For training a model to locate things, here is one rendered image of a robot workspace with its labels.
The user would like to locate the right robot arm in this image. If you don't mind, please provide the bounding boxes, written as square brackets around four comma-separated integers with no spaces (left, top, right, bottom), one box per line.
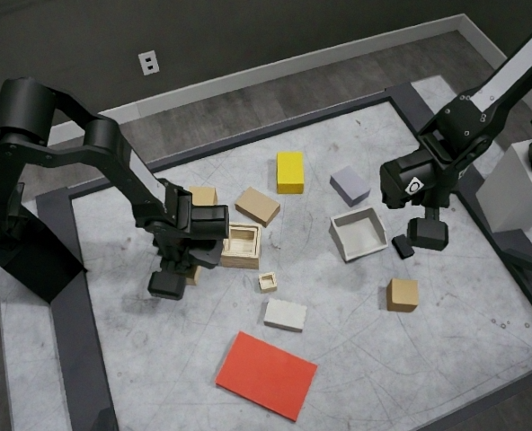
[379,33,532,209]

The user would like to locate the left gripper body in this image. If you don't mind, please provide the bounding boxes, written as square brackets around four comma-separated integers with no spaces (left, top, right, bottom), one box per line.
[147,237,190,301]

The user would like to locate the red flat rectangular slab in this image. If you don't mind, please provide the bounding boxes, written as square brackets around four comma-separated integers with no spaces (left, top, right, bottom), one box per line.
[215,330,318,422]

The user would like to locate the yellow rectangular block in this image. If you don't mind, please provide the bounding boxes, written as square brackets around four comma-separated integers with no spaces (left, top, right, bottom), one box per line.
[277,152,304,194]

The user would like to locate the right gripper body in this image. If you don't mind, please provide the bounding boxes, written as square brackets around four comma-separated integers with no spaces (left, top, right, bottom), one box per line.
[406,183,459,251]

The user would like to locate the tan rectangular box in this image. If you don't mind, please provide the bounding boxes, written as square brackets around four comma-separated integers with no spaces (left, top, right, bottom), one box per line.
[235,187,280,228]

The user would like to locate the tan cardboard cube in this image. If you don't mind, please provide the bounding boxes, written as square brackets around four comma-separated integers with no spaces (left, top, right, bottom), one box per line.
[188,186,218,206]
[386,278,419,312]

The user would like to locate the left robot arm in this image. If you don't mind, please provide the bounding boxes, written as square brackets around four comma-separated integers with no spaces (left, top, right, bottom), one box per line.
[0,77,229,269]

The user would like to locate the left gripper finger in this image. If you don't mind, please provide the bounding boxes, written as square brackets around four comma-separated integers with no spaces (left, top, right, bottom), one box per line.
[159,257,192,273]

